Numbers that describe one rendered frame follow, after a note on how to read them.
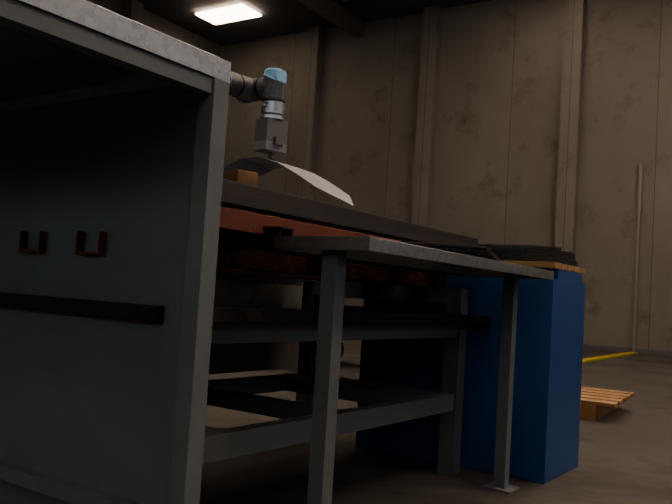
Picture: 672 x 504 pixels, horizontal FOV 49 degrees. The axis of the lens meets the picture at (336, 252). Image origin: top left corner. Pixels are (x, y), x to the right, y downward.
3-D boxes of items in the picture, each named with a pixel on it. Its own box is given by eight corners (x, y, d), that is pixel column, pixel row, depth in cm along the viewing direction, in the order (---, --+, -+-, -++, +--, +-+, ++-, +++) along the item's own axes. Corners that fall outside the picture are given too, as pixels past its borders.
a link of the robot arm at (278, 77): (273, 75, 248) (292, 71, 242) (271, 107, 247) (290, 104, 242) (257, 68, 241) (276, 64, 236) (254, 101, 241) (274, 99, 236)
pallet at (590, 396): (639, 410, 482) (640, 392, 483) (612, 424, 412) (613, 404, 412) (464, 387, 546) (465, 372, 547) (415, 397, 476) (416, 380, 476)
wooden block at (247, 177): (257, 192, 186) (258, 172, 186) (236, 189, 182) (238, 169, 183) (233, 195, 196) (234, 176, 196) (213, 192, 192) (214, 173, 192)
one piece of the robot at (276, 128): (273, 103, 233) (269, 155, 233) (294, 109, 240) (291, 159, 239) (254, 107, 241) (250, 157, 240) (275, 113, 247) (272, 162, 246)
